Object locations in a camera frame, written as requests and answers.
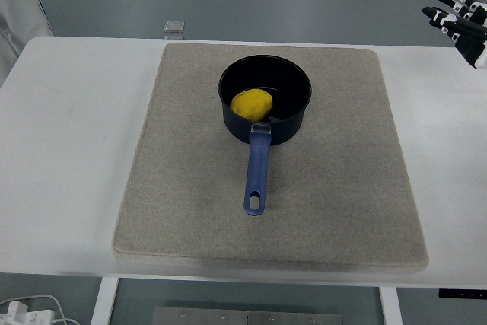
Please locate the small clear plastic box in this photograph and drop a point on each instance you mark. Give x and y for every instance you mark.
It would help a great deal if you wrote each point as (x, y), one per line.
(175, 26)

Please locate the person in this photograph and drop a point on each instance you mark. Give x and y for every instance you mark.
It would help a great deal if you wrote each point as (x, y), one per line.
(19, 9)

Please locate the white table leg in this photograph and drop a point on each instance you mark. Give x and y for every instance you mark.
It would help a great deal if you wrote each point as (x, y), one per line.
(104, 301)
(390, 305)

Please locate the beige fabric mat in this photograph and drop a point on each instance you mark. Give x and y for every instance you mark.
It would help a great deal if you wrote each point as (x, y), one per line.
(270, 157)

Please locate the white power strip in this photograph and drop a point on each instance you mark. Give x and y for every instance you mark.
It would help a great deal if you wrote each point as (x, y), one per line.
(23, 315)

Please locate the black table control panel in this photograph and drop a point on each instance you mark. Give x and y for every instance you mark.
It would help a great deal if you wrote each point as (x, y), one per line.
(462, 294)

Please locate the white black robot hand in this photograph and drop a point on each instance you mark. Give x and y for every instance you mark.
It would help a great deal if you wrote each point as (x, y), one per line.
(470, 37)

